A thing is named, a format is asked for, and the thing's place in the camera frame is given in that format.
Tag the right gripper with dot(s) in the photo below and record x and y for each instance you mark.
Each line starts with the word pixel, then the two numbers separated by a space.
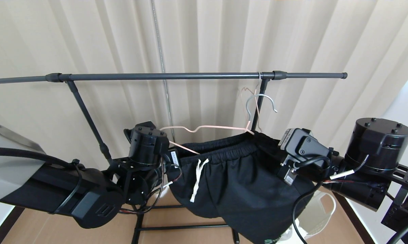
pixel 321 173

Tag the black garment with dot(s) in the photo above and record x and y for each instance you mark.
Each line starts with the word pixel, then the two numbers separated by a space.
pixel 241 189

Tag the pink clothes hanger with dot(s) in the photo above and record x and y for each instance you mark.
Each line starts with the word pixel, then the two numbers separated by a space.
pixel 220 127
pixel 243 89

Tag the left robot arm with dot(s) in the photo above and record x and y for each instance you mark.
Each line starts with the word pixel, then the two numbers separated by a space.
pixel 139 145

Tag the white laundry basket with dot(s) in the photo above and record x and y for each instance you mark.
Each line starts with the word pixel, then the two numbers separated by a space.
pixel 322 210

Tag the black clothes rack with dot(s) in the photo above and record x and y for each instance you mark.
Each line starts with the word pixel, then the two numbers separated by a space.
pixel 156 76

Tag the beige curtain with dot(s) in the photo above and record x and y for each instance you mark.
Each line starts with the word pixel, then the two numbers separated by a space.
pixel 88 40

